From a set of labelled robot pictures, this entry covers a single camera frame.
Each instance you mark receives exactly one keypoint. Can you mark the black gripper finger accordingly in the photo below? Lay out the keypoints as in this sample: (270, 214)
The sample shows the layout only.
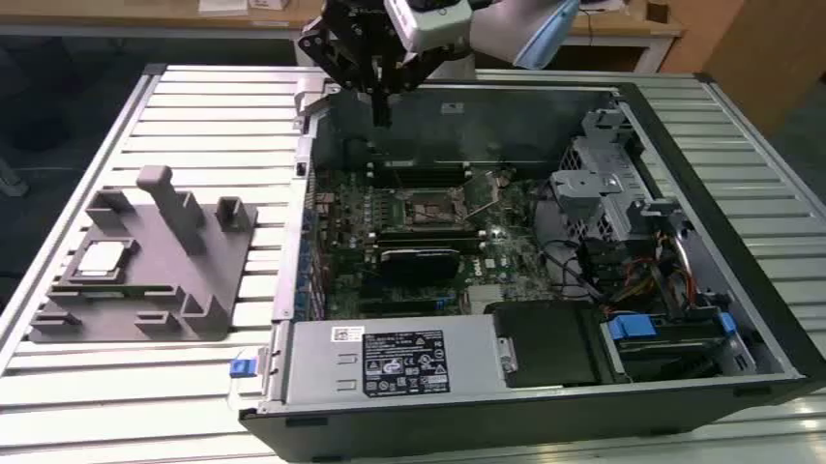
(342, 67)
(413, 72)

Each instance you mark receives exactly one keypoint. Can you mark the silver CPU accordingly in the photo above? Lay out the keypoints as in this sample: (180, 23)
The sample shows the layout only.
(103, 260)

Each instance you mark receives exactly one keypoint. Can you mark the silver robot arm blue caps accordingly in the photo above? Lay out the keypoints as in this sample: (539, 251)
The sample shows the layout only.
(497, 24)

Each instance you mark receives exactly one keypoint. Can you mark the CPU socket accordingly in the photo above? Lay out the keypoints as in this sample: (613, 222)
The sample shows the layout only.
(429, 212)

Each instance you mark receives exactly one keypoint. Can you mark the grey case release latch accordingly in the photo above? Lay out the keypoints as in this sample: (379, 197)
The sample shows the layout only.
(306, 94)

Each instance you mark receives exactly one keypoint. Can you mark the white certification sticker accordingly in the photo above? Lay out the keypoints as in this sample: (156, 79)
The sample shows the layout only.
(451, 106)

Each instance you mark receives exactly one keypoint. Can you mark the white cardboard box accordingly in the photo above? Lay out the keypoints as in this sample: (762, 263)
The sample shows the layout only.
(223, 5)
(271, 4)

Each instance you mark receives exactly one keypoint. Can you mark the RAM slot white clips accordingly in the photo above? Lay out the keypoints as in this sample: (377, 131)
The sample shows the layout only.
(426, 238)
(419, 177)
(426, 247)
(419, 165)

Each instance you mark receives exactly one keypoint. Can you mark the wooden desk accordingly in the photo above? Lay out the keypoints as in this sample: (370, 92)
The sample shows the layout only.
(194, 21)

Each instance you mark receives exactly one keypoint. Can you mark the grey metal drive cage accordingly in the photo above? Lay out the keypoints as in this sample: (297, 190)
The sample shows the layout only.
(606, 154)

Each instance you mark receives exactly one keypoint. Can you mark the black graphics card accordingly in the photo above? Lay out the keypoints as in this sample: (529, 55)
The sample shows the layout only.
(419, 263)

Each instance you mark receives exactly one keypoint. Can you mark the small black box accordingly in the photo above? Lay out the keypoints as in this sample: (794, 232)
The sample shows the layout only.
(657, 12)

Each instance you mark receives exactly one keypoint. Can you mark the green motherboard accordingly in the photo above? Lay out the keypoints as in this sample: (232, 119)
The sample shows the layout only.
(517, 251)

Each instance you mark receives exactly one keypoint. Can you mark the small silver heatsink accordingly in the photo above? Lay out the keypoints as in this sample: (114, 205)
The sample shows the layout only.
(485, 293)

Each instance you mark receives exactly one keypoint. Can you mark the grey parts rack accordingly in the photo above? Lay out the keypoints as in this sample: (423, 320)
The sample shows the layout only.
(162, 275)

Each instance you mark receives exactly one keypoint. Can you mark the wooden cabinet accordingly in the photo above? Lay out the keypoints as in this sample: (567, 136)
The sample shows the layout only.
(761, 48)

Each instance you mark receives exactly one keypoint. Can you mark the green RAM stick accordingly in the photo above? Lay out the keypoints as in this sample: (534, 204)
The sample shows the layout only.
(139, 291)

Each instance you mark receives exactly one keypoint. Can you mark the white chair base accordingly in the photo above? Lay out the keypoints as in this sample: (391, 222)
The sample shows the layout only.
(10, 181)

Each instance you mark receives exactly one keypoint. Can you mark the black plastic shroud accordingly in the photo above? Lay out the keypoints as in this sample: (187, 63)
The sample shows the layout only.
(549, 343)

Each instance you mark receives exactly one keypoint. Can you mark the grey power supply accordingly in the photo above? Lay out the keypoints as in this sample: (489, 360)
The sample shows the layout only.
(310, 367)

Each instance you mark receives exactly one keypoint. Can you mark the hard disk in blue carrier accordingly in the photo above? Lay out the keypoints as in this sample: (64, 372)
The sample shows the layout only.
(633, 328)

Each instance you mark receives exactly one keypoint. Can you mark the blue case latch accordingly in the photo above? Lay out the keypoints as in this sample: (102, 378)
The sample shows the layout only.
(242, 367)

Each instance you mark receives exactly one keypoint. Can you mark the black PC case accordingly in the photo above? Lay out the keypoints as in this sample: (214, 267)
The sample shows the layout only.
(451, 430)

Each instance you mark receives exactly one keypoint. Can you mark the white boxy wrist camera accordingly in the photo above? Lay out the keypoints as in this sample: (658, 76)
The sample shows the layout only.
(439, 26)

